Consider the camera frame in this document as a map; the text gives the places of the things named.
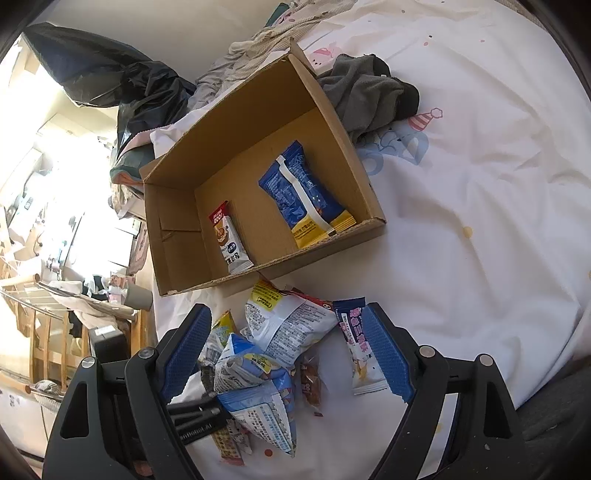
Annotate white and yellow snack bag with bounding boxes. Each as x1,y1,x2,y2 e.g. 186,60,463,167
244,279,339,365

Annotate small yellow snack packet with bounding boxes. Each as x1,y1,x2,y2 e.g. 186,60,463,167
210,310,238,352

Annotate blue and yellow snack packet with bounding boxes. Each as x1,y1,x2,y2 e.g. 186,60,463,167
257,141,358,250

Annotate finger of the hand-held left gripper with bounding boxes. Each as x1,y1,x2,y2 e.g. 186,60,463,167
166,398,222,423

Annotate grey cup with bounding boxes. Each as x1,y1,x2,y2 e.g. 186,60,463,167
124,284,153,311

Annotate red-topped snack bar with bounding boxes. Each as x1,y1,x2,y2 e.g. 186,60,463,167
208,200,254,275

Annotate white printed bed sheet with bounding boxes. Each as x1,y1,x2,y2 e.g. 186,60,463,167
150,0,591,462

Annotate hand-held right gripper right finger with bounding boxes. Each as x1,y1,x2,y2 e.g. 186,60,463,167
361,302,529,480

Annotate black box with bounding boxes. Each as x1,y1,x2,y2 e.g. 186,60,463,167
88,325,130,365

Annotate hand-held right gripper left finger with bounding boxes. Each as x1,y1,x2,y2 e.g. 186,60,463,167
42,304,218,480

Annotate teal cushion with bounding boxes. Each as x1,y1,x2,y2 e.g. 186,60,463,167
110,134,155,185

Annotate wooden rack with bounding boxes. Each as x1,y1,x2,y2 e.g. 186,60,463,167
0,272,139,393

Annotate blue and white snack bag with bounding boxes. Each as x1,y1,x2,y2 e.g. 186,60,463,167
213,333,297,457

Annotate brown cardboard box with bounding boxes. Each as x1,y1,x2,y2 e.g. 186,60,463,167
139,39,387,297

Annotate black plastic bag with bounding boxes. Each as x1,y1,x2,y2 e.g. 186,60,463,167
23,23,197,162

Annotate clear twisted pastry packet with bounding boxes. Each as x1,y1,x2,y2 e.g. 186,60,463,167
300,354,326,411

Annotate beige checked cloth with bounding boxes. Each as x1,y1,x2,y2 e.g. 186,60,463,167
194,0,324,112

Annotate purple and pink snack bar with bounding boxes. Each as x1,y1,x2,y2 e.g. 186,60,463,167
333,298,389,396

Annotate grey cloth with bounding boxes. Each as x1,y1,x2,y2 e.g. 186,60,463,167
316,53,421,145

